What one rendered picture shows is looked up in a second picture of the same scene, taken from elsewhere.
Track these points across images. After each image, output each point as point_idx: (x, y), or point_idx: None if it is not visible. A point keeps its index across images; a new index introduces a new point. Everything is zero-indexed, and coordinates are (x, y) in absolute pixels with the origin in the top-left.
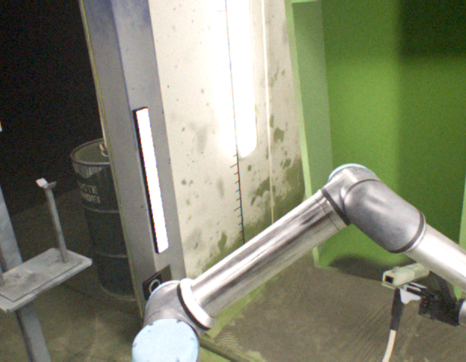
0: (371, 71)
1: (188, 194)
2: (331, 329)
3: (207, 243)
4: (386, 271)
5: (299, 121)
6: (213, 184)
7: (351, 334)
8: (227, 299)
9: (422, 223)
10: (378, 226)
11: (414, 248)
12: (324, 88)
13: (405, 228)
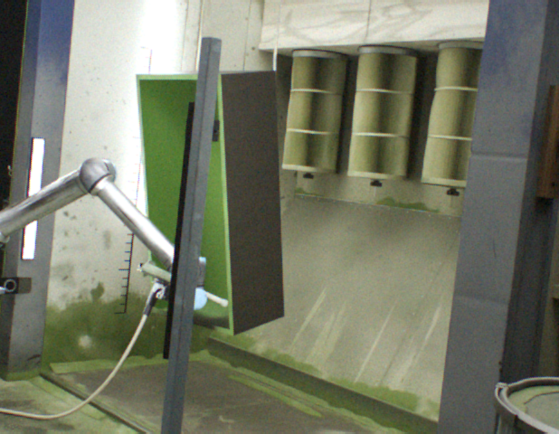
0: (219, 148)
1: (69, 227)
2: (163, 391)
3: (79, 283)
4: (202, 319)
5: (143, 165)
6: (99, 231)
7: None
8: (10, 221)
9: (104, 176)
10: (82, 174)
11: (99, 191)
12: None
13: (92, 175)
